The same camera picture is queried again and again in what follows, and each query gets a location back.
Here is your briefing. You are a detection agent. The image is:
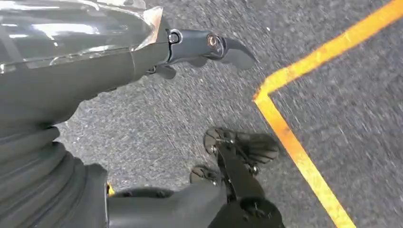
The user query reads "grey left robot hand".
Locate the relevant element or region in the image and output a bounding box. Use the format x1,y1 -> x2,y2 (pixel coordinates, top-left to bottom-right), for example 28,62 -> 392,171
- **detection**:
0,0 -> 257,228

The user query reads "black left robot leg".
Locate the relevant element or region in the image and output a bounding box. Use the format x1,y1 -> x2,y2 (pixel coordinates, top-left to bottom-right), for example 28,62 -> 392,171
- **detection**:
208,138 -> 286,228

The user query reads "small yellow floor tape square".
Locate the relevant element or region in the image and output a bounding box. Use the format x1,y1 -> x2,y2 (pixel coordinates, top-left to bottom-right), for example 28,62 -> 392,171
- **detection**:
252,0 -> 403,228

